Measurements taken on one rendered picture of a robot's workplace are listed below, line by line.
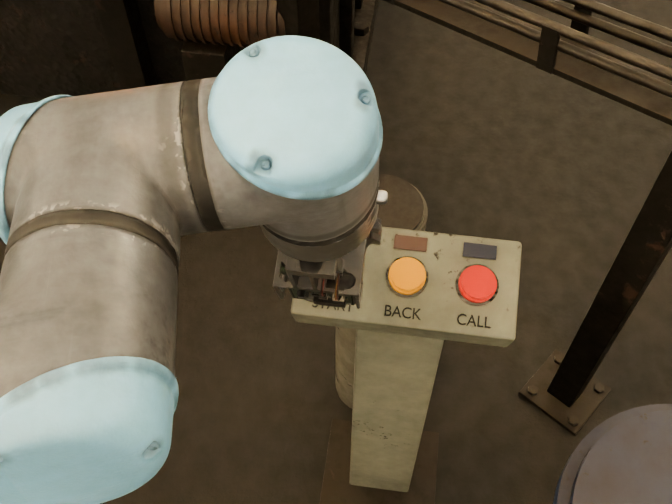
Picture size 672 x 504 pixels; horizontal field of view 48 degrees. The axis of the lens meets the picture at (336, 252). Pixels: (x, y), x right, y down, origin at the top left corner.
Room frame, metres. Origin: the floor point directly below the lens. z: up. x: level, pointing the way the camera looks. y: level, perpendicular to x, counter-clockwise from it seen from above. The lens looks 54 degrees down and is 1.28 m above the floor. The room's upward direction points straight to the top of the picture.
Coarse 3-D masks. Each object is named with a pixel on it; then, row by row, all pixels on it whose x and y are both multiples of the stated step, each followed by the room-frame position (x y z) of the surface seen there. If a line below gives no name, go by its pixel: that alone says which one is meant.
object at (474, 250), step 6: (468, 246) 0.48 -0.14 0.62; (474, 246) 0.48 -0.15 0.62; (480, 246) 0.48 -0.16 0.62; (486, 246) 0.48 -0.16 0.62; (492, 246) 0.48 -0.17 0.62; (468, 252) 0.48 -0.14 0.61; (474, 252) 0.48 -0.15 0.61; (480, 252) 0.48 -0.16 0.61; (486, 252) 0.48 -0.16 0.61; (492, 252) 0.48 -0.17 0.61; (486, 258) 0.47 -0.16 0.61; (492, 258) 0.47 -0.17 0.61
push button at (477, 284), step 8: (464, 272) 0.45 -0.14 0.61; (472, 272) 0.45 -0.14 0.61; (480, 272) 0.45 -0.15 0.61; (488, 272) 0.45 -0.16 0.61; (464, 280) 0.44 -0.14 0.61; (472, 280) 0.44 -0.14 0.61; (480, 280) 0.44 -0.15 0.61; (488, 280) 0.44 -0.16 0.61; (496, 280) 0.44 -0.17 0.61; (464, 288) 0.44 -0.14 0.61; (472, 288) 0.44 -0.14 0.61; (480, 288) 0.44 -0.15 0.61; (488, 288) 0.43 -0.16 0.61; (464, 296) 0.43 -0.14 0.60; (472, 296) 0.43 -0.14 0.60; (480, 296) 0.43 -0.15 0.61; (488, 296) 0.43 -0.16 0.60
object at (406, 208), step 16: (384, 176) 0.67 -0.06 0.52; (400, 192) 0.64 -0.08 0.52; (416, 192) 0.64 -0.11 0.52; (384, 208) 0.61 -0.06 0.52; (400, 208) 0.61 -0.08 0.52; (416, 208) 0.61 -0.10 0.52; (384, 224) 0.59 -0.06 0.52; (400, 224) 0.59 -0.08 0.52; (416, 224) 0.59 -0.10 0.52; (336, 336) 0.60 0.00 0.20; (352, 336) 0.57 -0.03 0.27; (336, 352) 0.60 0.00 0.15; (352, 352) 0.57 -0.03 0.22; (336, 368) 0.60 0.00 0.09; (352, 368) 0.57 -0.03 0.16; (336, 384) 0.60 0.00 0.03; (352, 384) 0.57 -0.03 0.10; (352, 400) 0.57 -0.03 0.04
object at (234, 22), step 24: (168, 0) 1.06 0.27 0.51; (192, 0) 1.06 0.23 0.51; (216, 0) 1.05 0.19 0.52; (240, 0) 1.05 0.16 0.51; (264, 0) 1.05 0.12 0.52; (168, 24) 1.05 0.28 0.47; (192, 24) 1.04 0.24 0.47; (216, 24) 1.03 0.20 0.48; (240, 24) 1.03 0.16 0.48; (264, 24) 1.03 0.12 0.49; (192, 48) 1.07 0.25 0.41; (216, 48) 1.07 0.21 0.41; (192, 72) 1.06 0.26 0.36; (216, 72) 1.05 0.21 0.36
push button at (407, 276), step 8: (392, 264) 0.46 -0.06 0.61; (400, 264) 0.46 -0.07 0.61; (408, 264) 0.46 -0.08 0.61; (416, 264) 0.46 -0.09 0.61; (392, 272) 0.45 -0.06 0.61; (400, 272) 0.45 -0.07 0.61; (408, 272) 0.45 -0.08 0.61; (416, 272) 0.45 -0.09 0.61; (424, 272) 0.45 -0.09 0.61; (392, 280) 0.45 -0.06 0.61; (400, 280) 0.45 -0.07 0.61; (408, 280) 0.45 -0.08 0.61; (416, 280) 0.45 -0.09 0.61; (424, 280) 0.45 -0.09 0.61; (400, 288) 0.44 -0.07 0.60; (408, 288) 0.44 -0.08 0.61; (416, 288) 0.44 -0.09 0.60
